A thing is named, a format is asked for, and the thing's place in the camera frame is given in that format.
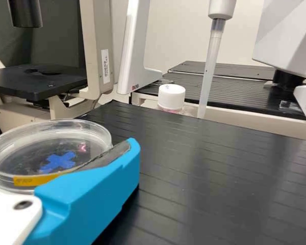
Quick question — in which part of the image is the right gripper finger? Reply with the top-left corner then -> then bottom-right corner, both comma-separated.
22,137 -> 141,245

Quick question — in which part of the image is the petri dish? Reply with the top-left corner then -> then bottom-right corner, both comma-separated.
0,118 -> 113,196

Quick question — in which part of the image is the white-capped bottle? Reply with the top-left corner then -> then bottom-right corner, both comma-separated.
157,84 -> 187,116

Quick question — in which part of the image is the cream microscope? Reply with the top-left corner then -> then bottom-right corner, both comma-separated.
0,0 -> 116,144

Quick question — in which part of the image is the pipette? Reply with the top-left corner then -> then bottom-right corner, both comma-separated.
196,0 -> 238,119

